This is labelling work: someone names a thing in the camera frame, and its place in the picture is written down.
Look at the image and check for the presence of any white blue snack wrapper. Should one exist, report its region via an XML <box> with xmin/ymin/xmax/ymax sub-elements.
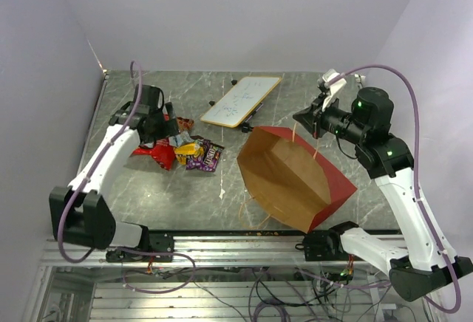
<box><xmin>169</xmin><ymin>131</ymin><xmax>194</xmax><ymax>148</ymax></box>

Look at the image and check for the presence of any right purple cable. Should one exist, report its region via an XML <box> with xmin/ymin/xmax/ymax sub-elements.
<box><xmin>330</xmin><ymin>64</ymin><xmax>463</xmax><ymax>314</ymax></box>

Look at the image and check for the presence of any aluminium mounting rail frame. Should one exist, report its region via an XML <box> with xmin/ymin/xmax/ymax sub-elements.
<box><xmin>33</xmin><ymin>231</ymin><xmax>445</xmax><ymax>321</ymax></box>

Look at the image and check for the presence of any small whiteboard with yellow frame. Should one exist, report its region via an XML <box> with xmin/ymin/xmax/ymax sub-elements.
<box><xmin>200</xmin><ymin>76</ymin><xmax>282</xmax><ymax>129</ymax></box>

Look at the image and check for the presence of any yellow m&m's candy packet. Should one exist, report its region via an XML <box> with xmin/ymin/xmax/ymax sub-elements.
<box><xmin>174</xmin><ymin>142</ymin><xmax>205</xmax><ymax>157</ymax></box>

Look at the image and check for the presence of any brown m&m's candy packet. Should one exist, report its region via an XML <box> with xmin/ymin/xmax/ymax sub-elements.
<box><xmin>200</xmin><ymin>140</ymin><xmax>225</xmax><ymax>172</ymax></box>

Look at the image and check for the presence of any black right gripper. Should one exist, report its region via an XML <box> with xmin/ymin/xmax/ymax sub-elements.
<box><xmin>293</xmin><ymin>91</ymin><xmax>367</xmax><ymax>144</ymax></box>

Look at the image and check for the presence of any red brown paper bag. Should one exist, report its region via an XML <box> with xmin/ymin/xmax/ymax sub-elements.
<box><xmin>236</xmin><ymin>126</ymin><xmax>357</xmax><ymax>233</ymax></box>

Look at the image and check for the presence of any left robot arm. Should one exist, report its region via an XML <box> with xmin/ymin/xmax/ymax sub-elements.
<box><xmin>49</xmin><ymin>85</ymin><xmax>179</xmax><ymax>261</ymax></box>

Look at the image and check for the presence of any purple candy packet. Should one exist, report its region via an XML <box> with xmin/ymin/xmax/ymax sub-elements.
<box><xmin>186</xmin><ymin>154</ymin><xmax>214</xmax><ymax>172</ymax></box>

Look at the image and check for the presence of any red cookie snack bag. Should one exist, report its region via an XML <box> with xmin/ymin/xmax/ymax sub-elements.
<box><xmin>132</xmin><ymin>117</ymin><xmax>194</xmax><ymax>171</ymax></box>

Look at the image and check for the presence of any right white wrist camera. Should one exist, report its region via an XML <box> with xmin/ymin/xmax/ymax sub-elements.
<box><xmin>318</xmin><ymin>69</ymin><xmax>347</xmax><ymax>112</ymax></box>

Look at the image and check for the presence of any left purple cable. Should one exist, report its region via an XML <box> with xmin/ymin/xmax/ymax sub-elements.
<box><xmin>56</xmin><ymin>60</ymin><xmax>197</xmax><ymax>295</ymax></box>

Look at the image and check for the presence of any purple cable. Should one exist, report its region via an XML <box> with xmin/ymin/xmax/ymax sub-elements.
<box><xmin>330</xmin><ymin>64</ymin><xmax>463</xmax><ymax>314</ymax></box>
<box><xmin>56</xmin><ymin>60</ymin><xmax>197</xmax><ymax>295</ymax></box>

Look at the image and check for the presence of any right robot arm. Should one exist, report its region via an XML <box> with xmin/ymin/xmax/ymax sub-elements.
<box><xmin>293</xmin><ymin>87</ymin><xmax>472</xmax><ymax>301</ymax></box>

